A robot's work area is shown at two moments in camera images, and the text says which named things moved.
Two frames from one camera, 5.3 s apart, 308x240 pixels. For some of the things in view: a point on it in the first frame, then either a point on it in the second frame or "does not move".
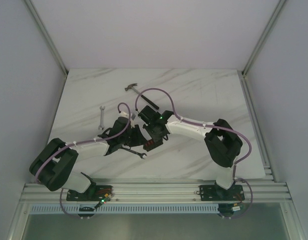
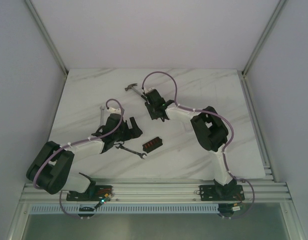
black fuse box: [153, 143] does not move
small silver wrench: [102, 124] does not move
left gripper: [133, 136] to [129, 129]
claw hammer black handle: [131, 86] does not move
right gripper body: [149, 128] to [151, 110]
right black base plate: [214, 193] does not move
